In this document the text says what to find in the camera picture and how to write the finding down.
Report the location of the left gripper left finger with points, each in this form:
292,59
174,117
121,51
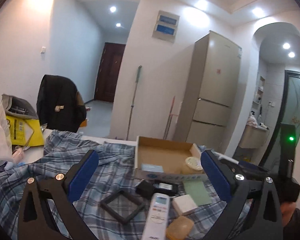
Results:
35,217

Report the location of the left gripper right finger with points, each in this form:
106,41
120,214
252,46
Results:
264,219

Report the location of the black square frame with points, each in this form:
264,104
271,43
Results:
122,206

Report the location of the white power adapter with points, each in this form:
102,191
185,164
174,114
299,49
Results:
184,205

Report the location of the orange soap box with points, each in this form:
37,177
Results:
179,228

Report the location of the small black adapter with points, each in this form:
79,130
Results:
144,189

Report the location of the black labelled charger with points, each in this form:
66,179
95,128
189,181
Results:
169,189

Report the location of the white remote control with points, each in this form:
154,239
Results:
157,218

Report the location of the right hand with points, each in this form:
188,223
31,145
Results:
290,213

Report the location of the blue plaid shirt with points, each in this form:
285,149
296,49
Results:
62,150

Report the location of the beige sink cabinet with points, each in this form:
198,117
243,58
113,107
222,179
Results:
253,137

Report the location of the yellow bag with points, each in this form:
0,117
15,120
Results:
25,132

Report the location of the chair with black jacket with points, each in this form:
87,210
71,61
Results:
59,104

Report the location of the glass sliding door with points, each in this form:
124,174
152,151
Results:
289,113

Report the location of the grey pouch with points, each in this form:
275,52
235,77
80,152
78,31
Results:
18,107

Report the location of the cardboard box tray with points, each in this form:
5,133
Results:
157,159

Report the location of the beige refrigerator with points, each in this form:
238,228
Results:
210,91

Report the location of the dark wooden door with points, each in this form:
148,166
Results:
108,71

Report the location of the grey electrical panel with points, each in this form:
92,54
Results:
166,26

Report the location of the green handled mop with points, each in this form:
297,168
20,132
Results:
133,100

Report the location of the wall light switch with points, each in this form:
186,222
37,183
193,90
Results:
43,50

